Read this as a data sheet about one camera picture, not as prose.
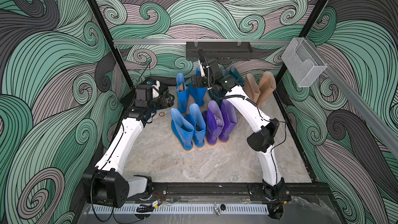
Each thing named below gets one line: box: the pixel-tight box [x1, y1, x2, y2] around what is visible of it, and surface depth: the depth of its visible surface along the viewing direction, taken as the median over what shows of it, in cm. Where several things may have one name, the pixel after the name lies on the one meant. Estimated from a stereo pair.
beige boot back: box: [242, 73, 261, 105], surface depth 87 cm
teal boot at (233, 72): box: [229, 66, 245, 88], surface depth 92 cm
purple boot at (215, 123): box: [206, 100, 225, 146], surface depth 78 cm
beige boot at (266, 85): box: [256, 71, 277, 108], surface depth 92 cm
